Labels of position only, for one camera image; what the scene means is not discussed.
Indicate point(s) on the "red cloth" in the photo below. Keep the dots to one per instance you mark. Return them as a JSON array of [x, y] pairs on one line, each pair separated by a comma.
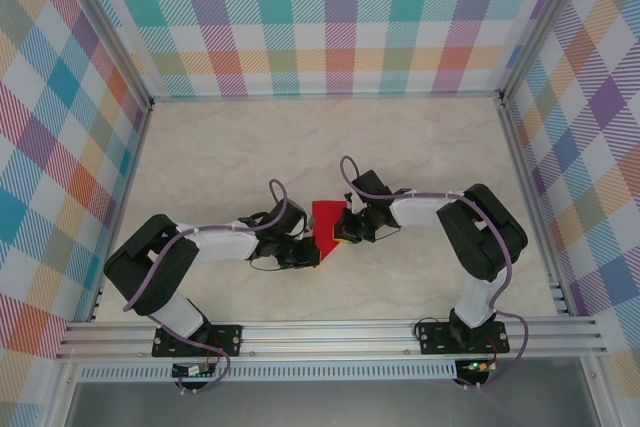
[[325, 227]]

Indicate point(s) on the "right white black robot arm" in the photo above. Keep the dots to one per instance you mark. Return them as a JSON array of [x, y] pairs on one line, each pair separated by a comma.
[[420, 209]]

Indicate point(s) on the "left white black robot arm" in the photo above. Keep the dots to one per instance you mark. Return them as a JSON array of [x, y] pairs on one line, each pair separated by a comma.
[[225, 244]]

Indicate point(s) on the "grey metal sheet panel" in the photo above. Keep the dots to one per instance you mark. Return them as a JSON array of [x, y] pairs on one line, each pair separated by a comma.
[[325, 404]]

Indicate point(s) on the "long aluminium mounting rail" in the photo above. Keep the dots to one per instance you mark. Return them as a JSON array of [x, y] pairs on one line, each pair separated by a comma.
[[325, 337]]

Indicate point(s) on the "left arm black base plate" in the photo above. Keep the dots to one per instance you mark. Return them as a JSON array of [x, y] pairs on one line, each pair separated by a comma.
[[227, 337]]

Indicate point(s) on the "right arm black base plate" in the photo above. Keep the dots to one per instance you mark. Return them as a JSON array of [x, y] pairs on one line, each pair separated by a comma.
[[435, 334]]

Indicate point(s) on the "aluminium rear floor rail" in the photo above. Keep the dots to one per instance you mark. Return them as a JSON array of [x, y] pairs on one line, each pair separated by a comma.
[[325, 97]]

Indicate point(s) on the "aluminium side floor rail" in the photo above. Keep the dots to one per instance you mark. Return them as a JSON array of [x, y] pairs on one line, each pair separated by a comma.
[[129, 182], [521, 172]]

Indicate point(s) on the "aluminium frame post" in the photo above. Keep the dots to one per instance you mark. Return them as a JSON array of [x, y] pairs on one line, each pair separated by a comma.
[[545, 22], [107, 34]]

